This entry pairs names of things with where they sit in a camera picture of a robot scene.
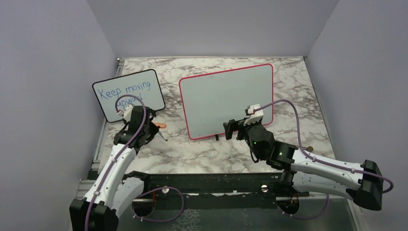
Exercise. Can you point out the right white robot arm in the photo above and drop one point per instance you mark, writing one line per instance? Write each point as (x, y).
(307, 172)

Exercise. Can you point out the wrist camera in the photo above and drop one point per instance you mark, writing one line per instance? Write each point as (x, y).
(126, 112)
(254, 114)

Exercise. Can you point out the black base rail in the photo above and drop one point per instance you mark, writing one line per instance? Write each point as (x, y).
(212, 191)

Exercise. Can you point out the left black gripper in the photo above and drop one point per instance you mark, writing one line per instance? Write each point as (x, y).
(155, 128)

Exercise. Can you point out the red framed whiteboard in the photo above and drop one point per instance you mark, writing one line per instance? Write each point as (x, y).
(211, 99)

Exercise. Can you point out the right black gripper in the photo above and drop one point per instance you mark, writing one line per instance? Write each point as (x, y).
(233, 125)

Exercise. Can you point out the black framed written whiteboard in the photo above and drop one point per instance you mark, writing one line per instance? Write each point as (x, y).
(116, 93)

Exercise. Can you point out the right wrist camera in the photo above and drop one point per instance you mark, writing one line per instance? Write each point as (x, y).
(254, 114)

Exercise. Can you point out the aluminium frame rail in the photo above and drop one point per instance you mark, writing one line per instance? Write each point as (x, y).
(83, 187)

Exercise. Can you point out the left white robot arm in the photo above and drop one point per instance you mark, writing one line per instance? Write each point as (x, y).
(101, 207)

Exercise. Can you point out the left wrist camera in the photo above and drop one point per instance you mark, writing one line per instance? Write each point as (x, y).
(126, 112)

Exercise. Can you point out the white marker pen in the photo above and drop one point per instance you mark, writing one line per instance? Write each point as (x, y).
(162, 136)

